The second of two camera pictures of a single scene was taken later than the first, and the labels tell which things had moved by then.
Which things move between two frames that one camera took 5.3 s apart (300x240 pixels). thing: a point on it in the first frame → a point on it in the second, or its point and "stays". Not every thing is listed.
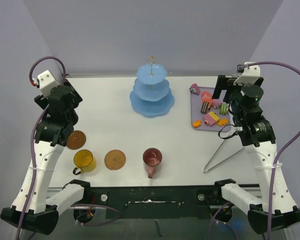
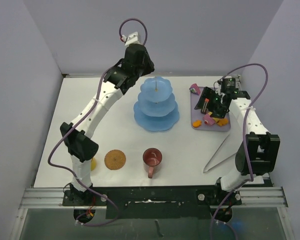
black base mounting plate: x=157 y=202 stays
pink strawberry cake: x=209 y=121 stays
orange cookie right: x=223 y=122 stays
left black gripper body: x=76 y=100 → x=145 y=68
